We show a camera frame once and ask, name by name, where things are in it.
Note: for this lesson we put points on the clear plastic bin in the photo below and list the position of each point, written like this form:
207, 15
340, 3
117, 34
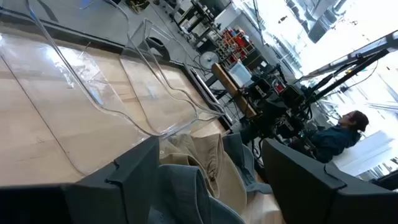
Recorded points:
161, 93
62, 93

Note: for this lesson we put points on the person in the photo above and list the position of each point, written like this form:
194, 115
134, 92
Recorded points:
332, 141

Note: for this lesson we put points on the wooden background table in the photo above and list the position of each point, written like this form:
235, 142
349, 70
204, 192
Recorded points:
231, 90

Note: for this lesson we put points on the black metal beam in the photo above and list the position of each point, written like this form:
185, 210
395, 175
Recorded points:
348, 74

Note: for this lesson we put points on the translucent plastic storage box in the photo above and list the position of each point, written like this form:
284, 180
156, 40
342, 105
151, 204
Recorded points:
240, 74

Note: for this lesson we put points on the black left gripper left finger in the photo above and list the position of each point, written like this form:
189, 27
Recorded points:
93, 199

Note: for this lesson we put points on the beige baseball cap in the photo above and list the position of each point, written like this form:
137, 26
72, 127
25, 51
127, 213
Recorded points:
217, 168

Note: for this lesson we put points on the red parts shelf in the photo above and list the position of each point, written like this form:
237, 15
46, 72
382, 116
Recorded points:
239, 42

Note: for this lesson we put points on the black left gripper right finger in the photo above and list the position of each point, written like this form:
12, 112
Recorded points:
317, 199

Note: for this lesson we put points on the white round fan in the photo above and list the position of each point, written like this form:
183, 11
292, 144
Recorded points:
209, 60

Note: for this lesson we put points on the black background robot station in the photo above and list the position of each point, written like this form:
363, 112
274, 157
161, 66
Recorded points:
280, 109

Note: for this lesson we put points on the black metal cart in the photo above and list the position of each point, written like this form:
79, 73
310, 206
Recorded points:
192, 18

